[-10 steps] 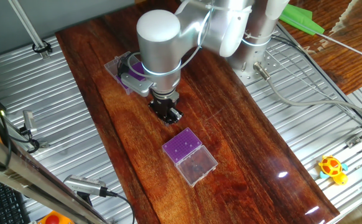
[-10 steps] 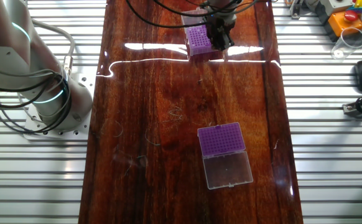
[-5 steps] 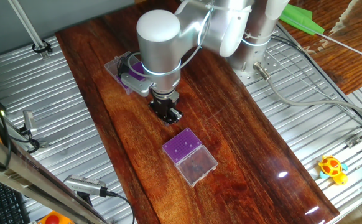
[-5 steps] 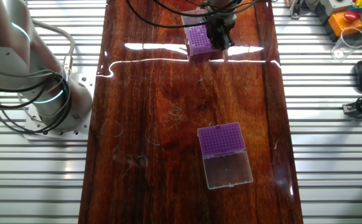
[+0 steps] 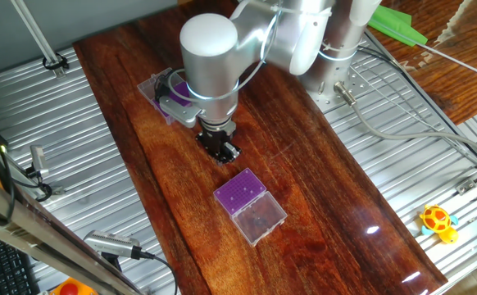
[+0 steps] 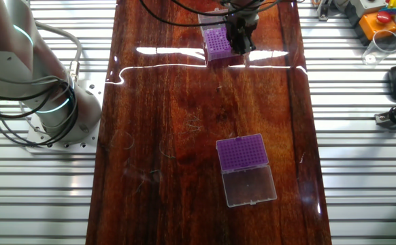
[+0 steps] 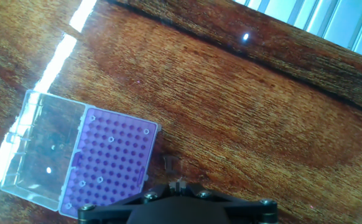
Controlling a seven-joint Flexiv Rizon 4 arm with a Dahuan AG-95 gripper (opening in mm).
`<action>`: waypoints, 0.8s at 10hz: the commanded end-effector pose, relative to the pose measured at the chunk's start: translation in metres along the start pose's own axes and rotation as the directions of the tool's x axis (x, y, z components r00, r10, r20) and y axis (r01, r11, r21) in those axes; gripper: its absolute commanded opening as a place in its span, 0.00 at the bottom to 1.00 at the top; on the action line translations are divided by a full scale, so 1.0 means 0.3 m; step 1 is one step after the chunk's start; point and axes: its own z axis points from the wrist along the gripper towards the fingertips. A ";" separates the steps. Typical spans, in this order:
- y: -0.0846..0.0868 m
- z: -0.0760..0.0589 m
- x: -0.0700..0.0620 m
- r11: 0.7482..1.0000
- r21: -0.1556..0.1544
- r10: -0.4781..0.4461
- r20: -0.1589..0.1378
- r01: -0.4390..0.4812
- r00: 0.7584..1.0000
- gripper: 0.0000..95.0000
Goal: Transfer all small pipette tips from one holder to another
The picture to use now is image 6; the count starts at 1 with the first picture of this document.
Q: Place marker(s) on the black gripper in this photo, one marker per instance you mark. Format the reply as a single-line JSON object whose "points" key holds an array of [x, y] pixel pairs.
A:
{"points": [[242, 29]]}

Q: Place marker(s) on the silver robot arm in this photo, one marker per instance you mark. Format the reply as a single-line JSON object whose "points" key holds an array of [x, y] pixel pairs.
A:
{"points": [[14, 51]]}

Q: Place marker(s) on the tall purple pipette tip box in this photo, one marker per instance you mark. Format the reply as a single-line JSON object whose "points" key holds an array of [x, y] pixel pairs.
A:
{"points": [[215, 44]]}

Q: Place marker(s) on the flat purple pipette tip holder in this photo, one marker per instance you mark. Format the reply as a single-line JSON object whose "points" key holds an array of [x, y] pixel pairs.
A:
{"points": [[240, 156]]}

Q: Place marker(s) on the grey button box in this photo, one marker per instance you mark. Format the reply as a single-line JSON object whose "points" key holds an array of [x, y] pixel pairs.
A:
{"points": [[368, 8]]}

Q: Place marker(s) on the orange emergency stop box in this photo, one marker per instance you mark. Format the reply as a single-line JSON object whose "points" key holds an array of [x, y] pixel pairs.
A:
{"points": [[376, 29]]}

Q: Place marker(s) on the clear plastic cup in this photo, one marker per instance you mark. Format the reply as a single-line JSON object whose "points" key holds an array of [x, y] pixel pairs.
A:
{"points": [[385, 44]]}

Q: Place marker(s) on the colourful plastic toy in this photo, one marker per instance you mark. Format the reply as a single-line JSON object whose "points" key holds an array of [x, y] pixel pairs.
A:
{"points": [[393, 6]]}

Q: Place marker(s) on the silver bracket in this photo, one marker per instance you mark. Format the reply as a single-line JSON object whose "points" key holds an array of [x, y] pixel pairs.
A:
{"points": [[323, 12]]}

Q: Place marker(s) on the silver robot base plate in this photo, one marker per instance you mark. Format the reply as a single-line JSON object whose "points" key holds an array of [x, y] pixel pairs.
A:
{"points": [[94, 92]]}

